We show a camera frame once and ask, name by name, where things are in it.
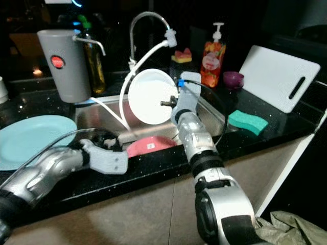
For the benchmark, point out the white round plate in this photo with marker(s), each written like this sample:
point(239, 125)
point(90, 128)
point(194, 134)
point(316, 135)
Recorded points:
point(148, 96)

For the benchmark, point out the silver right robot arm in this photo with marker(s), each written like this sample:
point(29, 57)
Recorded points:
point(204, 148)

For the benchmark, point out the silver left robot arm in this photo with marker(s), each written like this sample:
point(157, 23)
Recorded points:
point(41, 174)

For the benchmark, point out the stainless steel sink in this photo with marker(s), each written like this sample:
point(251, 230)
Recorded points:
point(97, 120)

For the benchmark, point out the thin white tube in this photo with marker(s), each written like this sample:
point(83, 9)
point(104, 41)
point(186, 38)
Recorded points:
point(110, 112)

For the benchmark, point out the pink plate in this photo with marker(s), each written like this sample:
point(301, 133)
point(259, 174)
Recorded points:
point(150, 144)

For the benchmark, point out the yellow and pink sponge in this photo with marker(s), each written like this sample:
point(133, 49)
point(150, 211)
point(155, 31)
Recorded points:
point(181, 56)

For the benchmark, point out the orange dish soap pump bottle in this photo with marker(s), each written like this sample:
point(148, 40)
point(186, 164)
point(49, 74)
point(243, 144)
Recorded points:
point(213, 58)

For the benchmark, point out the small purple bowl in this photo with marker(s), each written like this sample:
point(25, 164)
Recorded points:
point(233, 80)

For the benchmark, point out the oil bottle with green cap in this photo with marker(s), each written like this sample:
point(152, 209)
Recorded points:
point(96, 69)

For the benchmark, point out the light blue plate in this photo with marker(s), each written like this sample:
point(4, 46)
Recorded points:
point(33, 140)

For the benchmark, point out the beige cabinet front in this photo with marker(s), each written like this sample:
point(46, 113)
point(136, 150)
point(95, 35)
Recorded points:
point(148, 209)

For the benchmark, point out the green sponge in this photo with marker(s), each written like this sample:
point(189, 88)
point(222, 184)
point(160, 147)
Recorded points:
point(248, 122)

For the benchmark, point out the grey water filter canister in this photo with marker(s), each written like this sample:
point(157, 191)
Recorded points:
point(64, 66)

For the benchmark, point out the chrome gooseneck faucet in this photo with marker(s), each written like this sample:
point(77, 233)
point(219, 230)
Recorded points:
point(148, 15)

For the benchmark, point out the white plastic cutting board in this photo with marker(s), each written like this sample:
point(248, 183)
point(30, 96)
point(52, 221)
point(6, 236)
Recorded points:
point(273, 71)

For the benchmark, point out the white cup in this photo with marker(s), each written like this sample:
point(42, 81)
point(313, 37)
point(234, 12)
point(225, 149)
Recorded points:
point(3, 91)

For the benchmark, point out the olive green cloth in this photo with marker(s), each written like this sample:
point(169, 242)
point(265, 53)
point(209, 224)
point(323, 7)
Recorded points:
point(291, 229)

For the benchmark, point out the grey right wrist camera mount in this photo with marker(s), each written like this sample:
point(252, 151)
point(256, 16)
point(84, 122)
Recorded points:
point(188, 97)

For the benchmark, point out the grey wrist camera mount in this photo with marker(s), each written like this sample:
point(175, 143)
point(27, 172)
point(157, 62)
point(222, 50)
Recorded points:
point(188, 97)
point(110, 159)

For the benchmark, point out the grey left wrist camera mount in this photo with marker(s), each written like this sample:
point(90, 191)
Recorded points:
point(110, 159)

